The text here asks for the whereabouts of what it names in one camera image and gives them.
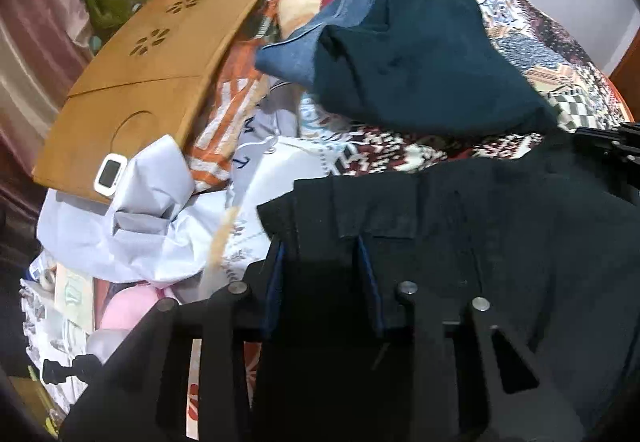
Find black pants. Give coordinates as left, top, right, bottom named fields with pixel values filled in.
left=254, top=132, right=639, bottom=441

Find wooden folding lap table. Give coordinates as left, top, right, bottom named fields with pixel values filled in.
left=32, top=0, right=260, bottom=202

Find white small digital timer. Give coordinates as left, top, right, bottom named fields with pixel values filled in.
left=93, top=153, right=128, bottom=198

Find colourful patchwork bed quilt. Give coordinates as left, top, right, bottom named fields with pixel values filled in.
left=184, top=0, right=634, bottom=442

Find pink garment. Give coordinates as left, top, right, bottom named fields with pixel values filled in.
left=99, top=284, right=176, bottom=330

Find white crumpled cloth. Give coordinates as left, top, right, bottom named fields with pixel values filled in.
left=37, top=133, right=331, bottom=288

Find pink striped curtain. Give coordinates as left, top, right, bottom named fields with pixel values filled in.
left=1, top=0, right=92, bottom=220

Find dark teal folded garment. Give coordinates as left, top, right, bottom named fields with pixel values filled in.
left=311, top=0, right=556, bottom=137

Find blue denim jeans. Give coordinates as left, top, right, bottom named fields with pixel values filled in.
left=254, top=0, right=392, bottom=91

